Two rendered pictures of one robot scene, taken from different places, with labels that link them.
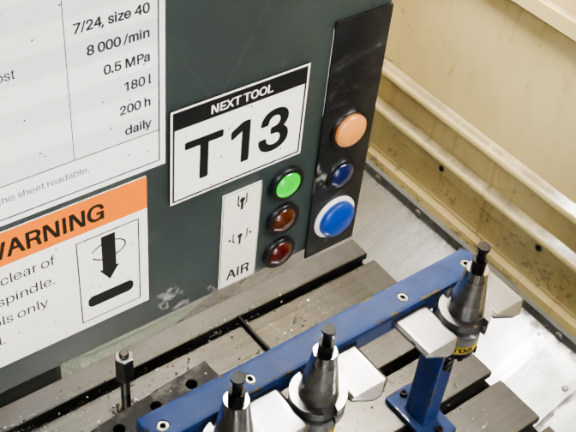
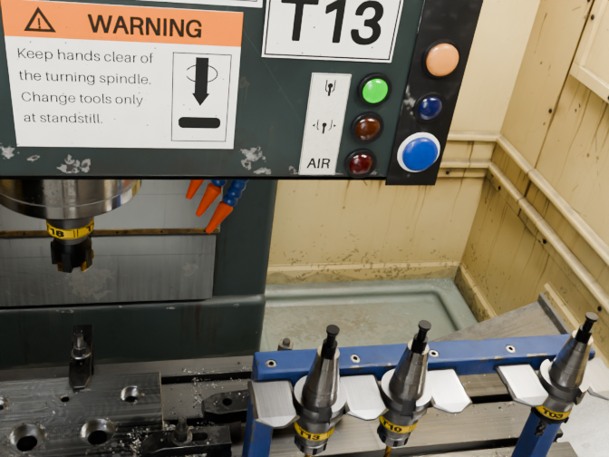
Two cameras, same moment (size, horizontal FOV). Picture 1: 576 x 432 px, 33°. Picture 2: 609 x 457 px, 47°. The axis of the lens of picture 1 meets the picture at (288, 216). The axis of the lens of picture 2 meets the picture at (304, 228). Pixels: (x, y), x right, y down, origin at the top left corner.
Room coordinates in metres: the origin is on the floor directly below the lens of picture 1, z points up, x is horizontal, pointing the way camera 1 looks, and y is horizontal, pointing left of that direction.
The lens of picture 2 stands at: (0.01, -0.17, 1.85)
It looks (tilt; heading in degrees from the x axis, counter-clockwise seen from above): 34 degrees down; 25
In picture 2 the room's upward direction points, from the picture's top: 9 degrees clockwise
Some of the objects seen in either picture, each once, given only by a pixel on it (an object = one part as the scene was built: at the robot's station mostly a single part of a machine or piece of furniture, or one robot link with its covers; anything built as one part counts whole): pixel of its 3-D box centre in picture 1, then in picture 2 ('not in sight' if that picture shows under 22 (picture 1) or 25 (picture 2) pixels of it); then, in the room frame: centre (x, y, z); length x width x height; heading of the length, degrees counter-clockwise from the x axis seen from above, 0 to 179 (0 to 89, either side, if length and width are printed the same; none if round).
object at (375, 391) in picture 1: (356, 375); (445, 391); (0.68, -0.10, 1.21); 0.07 x 0.05 x 0.01; 41
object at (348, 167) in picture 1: (341, 174); (430, 107); (0.52, -0.03, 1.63); 0.02 x 0.01 x 0.02; 131
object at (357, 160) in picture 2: (279, 253); (361, 164); (0.48, 0.00, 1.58); 0.02 x 0.01 x 0.02; 131
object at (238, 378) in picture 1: (237, 388); (330, 340); (0.57, 0.03, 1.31); 0.02 x 0.02 x 0.03
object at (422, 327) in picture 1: (429, 334); (524, 384); (0.75, -0.18, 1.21); 0.07 x 0.05 x 0.01; 41
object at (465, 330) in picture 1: (463, 315); (561, 382); (0.79, -0.22, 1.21); 0.06 x 0.06 x 0.03
